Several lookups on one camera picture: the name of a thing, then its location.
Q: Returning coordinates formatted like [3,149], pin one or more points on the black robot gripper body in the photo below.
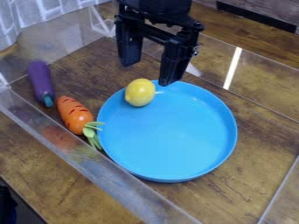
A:
[156,19]

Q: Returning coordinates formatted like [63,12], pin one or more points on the blue round plate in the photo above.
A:
[172,140]

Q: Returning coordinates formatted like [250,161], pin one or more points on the yellow toy lemon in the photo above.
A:
[139,92]

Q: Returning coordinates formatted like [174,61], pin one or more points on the white patterned cloth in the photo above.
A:
[22,13]

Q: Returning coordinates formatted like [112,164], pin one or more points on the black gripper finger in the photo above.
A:
[128,43]
[176,56]

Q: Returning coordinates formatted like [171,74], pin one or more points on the orange toy carrot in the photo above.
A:
[79,119]

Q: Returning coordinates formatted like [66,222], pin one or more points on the purple toy eggplant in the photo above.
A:
[39,74]

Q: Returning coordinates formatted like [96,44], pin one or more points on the clear acrylic enclosure wall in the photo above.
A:
[74,186]

